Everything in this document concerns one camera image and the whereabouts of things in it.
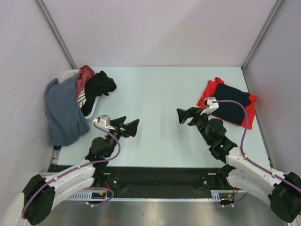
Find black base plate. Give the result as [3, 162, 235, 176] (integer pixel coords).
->
[93, 167, 119, 190]
[201, 174, 223, 190]

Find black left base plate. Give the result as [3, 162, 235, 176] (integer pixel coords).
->
[93, 167, 119, 190]

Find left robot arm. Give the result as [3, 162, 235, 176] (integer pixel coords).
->
[21, 115, 140, 225]

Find left aluminium corner post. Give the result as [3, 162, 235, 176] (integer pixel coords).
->
[34, 0, 77, 69]

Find maroon tank top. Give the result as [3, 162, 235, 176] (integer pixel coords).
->
[76, 65, 95, 96]

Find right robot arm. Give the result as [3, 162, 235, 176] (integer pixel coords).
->
[176, 107, 301, 223]

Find white plastic laundry bin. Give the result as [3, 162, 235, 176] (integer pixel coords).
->
[59, 69, 99, 121]

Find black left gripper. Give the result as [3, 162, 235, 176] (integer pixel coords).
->
[104, 116, 139, 157]

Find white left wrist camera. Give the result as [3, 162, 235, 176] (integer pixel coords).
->
[93, 115, 116, 130]

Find aluminium corner post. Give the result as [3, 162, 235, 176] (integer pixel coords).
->
[34, 0, 77, 69]
[241, 0, 285, 72]

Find grey-blue tank top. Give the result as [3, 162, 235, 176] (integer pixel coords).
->
[44, 74, 89, 146]

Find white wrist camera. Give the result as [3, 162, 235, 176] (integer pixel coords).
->
[93, 115, 116, 130]
[200, 97, 219, 115]

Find navy tank top red trim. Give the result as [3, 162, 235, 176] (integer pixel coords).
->
[213, 83, 251, 125]

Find right aluminium corner post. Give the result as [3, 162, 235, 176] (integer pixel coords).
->
[241, 0, 285, 72]

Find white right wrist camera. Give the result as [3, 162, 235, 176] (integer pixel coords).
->
[200, 97, 219, 115]

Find striped white black tank top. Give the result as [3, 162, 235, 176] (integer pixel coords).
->
[76, 88, 87, 108]

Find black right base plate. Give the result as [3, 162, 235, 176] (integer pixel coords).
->
[201, 174, 223, 190]

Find grey slotted cable duct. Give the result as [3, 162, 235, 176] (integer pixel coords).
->
[66, 189, 244, 203]

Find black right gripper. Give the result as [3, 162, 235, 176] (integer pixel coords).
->
[176, 107, 212, 145]

